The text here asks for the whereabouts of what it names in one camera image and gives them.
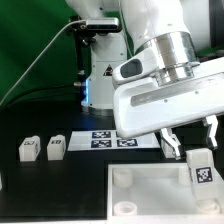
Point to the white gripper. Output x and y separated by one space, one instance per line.
142 107

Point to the white square tabletop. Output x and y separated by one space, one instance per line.
156 194

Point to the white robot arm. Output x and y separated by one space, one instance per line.
177 31

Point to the white sheet with markers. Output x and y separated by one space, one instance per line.
83 141

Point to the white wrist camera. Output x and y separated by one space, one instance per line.
135 68

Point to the grey camera on stand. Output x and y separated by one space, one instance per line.
102 24

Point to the black camera stand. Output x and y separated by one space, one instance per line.
79 56

